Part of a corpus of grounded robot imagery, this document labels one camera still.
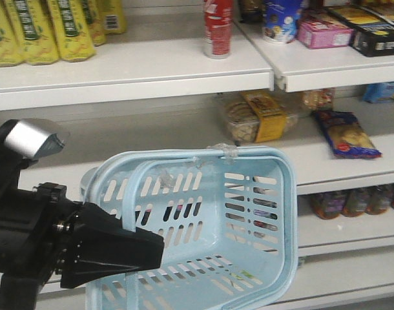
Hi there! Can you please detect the blue white snack cup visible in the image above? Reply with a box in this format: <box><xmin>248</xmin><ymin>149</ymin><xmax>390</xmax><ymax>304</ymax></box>
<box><xmin>262</xmin><ymin>0</ymin><xmax>307</xmax><ymax>44</ymax></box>

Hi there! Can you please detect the pink snack box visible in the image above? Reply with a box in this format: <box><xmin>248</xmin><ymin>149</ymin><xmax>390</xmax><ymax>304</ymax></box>
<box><xmin>297</xmin><ymin>12</ymin><xmax>353</xmax><ymax>49</ymax></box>

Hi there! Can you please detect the black snack box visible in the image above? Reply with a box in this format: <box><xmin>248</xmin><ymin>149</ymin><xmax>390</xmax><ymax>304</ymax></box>
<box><xmin>325</xmin><ymin>5</ymin><xmax>394</xmax><ymax>57</ymax></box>

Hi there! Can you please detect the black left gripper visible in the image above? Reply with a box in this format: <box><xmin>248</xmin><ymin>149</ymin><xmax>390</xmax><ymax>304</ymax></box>
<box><xmin>0</xmin><ymin>183</ymin><xmax>164</xmax><ymax>289</ymax></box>

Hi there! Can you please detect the red coke can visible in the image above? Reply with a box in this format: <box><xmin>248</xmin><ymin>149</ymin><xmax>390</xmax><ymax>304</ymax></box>
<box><xmin>203</xmin><ymin>0</ymin><xmax>233</xmax><ymax>59</ymax></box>

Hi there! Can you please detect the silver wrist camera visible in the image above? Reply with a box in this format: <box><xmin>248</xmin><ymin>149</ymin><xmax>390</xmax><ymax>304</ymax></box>
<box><xmin>3</xmin><ymin>118</ymin><xmax>70</xmax><ymax>160</ymax></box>

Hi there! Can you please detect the blue chips bag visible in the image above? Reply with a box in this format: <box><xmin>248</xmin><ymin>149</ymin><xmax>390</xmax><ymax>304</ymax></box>
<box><xmin>313</xmin><ymin>110</ymin><xmax>382</xmax><ymax>159</ymax></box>

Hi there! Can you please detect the clear cookie box yellow label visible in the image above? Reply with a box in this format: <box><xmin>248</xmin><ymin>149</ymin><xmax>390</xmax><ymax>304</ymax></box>
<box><xmin>220</xmin><ymin>90</ymin><xmax>300</xmax><ymax>143</ymax></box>

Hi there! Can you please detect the light blue plastic basket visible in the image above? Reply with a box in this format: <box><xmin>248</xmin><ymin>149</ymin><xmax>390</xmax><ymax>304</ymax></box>
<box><xmin>80</xmin><ymin>145</ymin><xmax>298</xmax><ymax>309</ymax></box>

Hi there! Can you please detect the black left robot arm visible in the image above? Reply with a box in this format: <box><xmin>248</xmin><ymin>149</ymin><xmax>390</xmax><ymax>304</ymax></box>
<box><xmin>0</xmin><ymin>155</ymin><xmax>164</xmax><ymax>309</ymax></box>

